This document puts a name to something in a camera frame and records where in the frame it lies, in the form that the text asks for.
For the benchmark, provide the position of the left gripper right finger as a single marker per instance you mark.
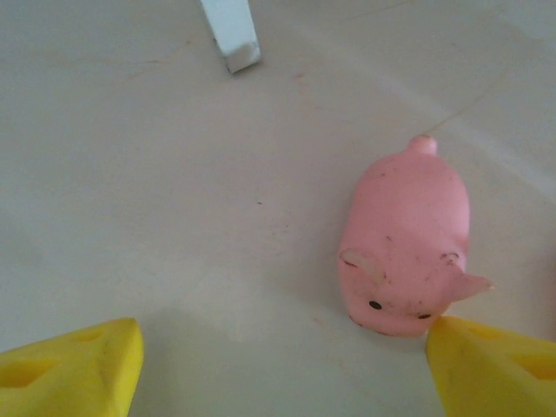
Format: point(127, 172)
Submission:
point(491, 378)

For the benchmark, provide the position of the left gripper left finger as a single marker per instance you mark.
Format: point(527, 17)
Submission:
point(78, 373)

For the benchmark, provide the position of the pink plastic pig toy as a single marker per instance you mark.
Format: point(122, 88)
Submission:
point(404, 226)

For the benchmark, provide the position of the wooden shelf with white frame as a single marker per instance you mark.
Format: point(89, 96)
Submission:
point(230, 35)

